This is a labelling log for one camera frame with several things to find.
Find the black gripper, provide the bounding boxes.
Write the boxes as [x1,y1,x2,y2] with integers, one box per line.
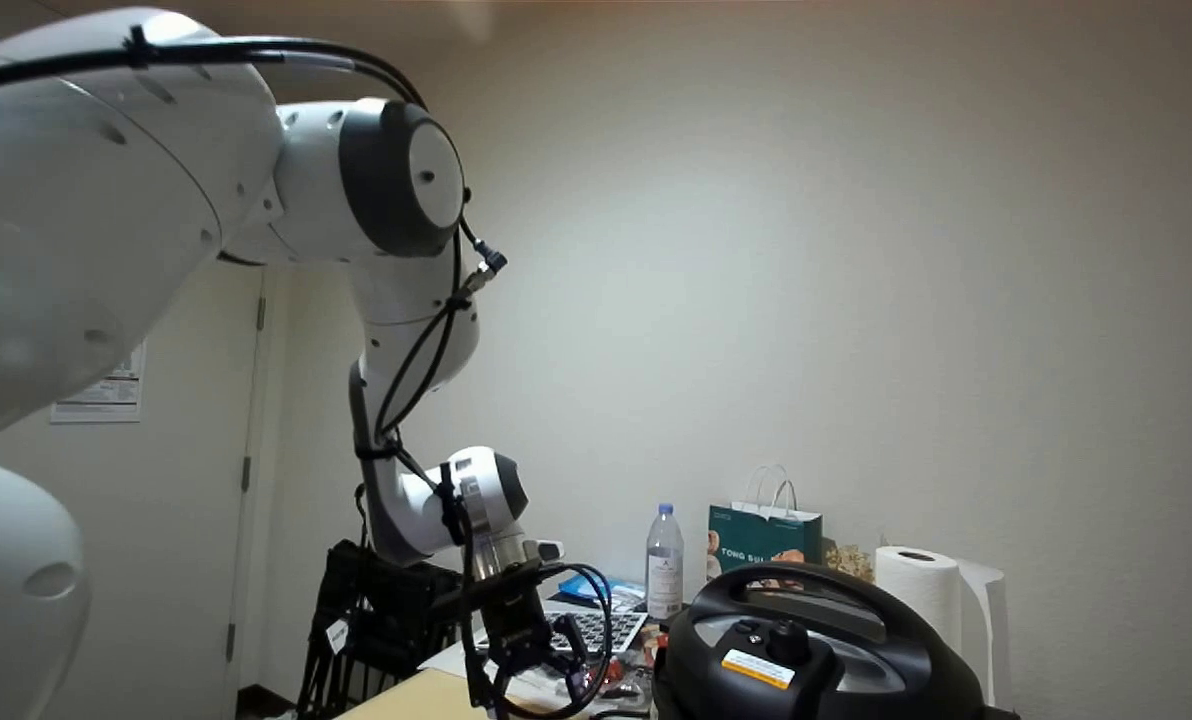
[464,556,561,720]

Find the black power cable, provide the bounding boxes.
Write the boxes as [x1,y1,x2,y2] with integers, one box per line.
[534,559,624,720]

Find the blue plastic package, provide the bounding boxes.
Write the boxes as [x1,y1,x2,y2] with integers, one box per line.
[549,566,646,617]

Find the black white keyboard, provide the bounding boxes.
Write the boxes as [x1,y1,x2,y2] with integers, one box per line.
[540,596,652,659]

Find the black crate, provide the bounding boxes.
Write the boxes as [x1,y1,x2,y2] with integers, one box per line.
[291,535,477,720]

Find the clear water bottle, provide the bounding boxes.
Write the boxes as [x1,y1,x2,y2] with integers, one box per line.
[640,499,686,629]

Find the green paper bag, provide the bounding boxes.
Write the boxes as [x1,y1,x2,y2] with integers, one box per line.
[702,475,827,578]

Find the white door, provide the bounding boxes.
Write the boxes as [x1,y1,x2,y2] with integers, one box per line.
[0,256,280,720]

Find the white paper towel roll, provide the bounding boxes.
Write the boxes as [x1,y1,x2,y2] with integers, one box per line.
[872,541,964,648]

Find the paper notice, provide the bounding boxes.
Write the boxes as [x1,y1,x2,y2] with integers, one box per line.
[49,335,157,426]

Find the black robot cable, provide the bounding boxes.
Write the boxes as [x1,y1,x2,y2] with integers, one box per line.
[0,20,514,591]

